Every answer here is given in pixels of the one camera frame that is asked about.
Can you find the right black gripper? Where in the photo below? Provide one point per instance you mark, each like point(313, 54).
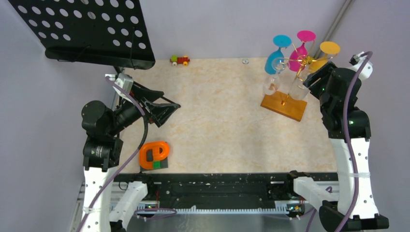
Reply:
point(322, 74)

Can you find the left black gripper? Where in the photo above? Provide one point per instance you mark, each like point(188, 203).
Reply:
point(159, 111)

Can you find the tall clear wine glass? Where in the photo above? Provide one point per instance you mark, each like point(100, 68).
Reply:
point(298, 91)

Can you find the short clear glass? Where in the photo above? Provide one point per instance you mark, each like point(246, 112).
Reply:
point(272, 82)

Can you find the blue wine glass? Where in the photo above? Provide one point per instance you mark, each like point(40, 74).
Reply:
point(281, 41)

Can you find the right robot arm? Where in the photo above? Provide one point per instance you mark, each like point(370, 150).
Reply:
point(348, 127)

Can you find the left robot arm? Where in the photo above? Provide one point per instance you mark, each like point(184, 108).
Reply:
point(102, 150)

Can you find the pink wine glass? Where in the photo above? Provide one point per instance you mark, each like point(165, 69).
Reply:
point(308, 39)

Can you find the yellow wine glass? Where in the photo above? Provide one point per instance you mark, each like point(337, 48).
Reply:
point(330, 50)

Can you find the wooden gold wine glass rack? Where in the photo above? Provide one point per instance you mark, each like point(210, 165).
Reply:
point(282, 103)

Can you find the grey corner pipe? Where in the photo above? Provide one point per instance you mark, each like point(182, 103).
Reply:
point(337, 20)

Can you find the orange tape dispenser toy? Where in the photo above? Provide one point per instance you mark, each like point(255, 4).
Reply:
point(154, 156)

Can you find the red green toy train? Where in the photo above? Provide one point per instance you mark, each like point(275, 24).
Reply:
point(175, 60)

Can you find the black perforated music stand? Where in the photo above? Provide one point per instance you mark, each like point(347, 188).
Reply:
point(106, 32)

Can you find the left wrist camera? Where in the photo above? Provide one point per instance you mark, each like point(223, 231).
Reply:
point(125, 82)

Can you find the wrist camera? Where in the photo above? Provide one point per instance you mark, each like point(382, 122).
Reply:
point(356, 61)
point(125, 82)

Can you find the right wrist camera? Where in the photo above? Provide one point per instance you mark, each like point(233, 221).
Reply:
point(356, 61)

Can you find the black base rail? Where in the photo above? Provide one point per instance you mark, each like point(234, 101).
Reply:
point(266, 193)

